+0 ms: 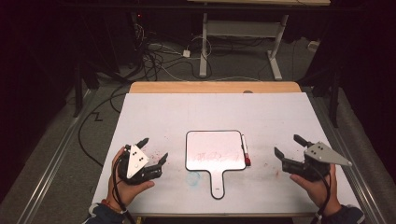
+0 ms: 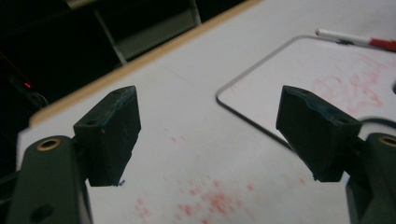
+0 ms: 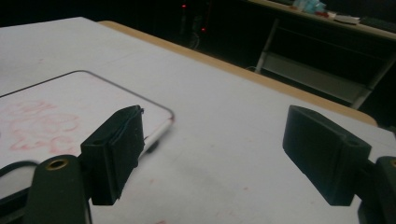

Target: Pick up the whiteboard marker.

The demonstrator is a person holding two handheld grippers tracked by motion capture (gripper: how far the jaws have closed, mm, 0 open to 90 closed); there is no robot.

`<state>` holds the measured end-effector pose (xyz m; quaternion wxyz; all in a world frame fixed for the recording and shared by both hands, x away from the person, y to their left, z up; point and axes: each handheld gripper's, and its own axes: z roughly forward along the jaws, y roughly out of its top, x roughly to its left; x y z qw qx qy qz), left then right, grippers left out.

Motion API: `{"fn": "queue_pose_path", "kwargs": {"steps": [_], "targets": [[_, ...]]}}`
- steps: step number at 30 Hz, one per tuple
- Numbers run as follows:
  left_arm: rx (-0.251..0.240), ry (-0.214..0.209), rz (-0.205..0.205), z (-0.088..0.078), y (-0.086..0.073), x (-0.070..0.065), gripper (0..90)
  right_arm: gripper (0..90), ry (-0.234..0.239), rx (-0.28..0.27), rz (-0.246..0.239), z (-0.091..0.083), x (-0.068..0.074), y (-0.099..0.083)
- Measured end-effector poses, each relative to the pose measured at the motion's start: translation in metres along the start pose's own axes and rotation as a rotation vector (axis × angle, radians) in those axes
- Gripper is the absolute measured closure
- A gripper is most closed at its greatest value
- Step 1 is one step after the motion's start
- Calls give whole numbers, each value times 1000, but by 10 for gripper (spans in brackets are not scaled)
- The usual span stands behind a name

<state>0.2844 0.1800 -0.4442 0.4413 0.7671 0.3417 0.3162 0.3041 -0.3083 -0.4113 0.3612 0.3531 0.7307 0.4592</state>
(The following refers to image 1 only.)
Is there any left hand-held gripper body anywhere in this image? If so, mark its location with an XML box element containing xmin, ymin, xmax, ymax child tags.
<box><xmin>118</xmin><ymin>144</ymin><xmax>163</xmax><ymax>185</ymax></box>

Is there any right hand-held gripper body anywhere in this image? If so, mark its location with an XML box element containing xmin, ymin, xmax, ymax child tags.
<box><xmin>281</xmin><ymin>141</ymin><xmax>353</xmax><ymax>182</ymax></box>

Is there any white marker with red cap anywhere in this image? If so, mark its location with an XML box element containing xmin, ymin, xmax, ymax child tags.
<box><xmin>240</xmin><ymin>133</ymin><xmax>252</xmax><ymax>167</ymax></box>

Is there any small whiteboard with handle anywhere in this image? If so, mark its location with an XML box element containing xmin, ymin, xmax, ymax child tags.
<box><xmin>185</xmin><ymin>129</ymin><xmax>248</xmax><ymax>201</ymax></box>

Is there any person's left hand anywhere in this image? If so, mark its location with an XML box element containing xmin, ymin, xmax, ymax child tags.
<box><xmin>106</xmin><ymin>147</ymin><xmax>156</xmax><ymax>213</ymax></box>

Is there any person's right hand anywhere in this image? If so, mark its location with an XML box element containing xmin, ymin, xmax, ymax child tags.
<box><xmin>290</xmin><ymin>163</ymin><xmax>342</xmax><ymax>217</ymax></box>

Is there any black metal stand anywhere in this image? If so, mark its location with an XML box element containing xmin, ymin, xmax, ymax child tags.
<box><xmin>328</xmin><ymin>69</ymin><xmax>343</xmax><ymax>129</ymax></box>
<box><xmin>72</xmin><ymin>60</ymin><xmax>101</xmax><ymax>119</ymax></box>

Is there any white table mat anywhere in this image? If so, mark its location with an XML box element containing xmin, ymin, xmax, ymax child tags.
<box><xmin>92</xmin><ymin>91</ymin><xmax>362</xmax><ymax>217</ymax></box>

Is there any wooden table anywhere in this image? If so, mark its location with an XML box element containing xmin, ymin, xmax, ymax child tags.
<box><xmin>128</xmin><ymin>80</ymin><xmax>316</xmax><ymax>218</ymax></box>

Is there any left hand-held gripper cable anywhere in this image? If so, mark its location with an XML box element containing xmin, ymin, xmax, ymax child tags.
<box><xmin>111</xmin><ymin>155</ymin><xmax>137</xmax><ymax>224</ymax></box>

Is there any hand-held gripper cable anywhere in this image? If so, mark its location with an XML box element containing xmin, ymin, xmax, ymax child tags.
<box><xmin>312</xmin><ymin>167</ymin><xmax>332</xmax><ymax>224</ymax></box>
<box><xmin>111</xmin><ymin>155</ymin><xmax>137</xmax><ymax>224</ymax></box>

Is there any right hand-held gripper cable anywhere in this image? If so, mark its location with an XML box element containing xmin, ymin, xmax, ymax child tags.
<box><xmin>312</xmin><ymin>167</ymin><xmax>332</xmax><ymax>224</ymax></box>

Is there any grey floor rail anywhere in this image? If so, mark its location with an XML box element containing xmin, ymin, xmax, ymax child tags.
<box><xmin>309</xmin><ymin>89</ymin><xmax>389</xmax><ymax>224</ymax></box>
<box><xmin>15</xmin><ymin>89</ymin><xmax>96</xmax><ymax>224</ymax></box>

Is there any red bracelet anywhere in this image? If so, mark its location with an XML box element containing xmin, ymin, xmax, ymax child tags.
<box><xmin>100</xmin><ymin>199</ymin><xmax>128</xmax><ymax>216</ymax></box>

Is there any long black floor cable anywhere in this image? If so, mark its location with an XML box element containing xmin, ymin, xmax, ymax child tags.
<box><xmin>77</xmin><ymin>83</ymin><xmax>132</xmax><ymax>168</ymax></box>

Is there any tangle of floor cables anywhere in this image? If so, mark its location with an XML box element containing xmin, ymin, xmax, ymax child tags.
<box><xmin>132</xmin><ymin>22</ymin><xmax>216</xmax><ymax>82</ymax></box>

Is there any white metal frame desk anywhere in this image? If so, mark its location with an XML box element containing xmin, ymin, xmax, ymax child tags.
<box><xmin>186</xmin><ymin>0</ymin><xmax>332</xmax><ymax>81</ymax></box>

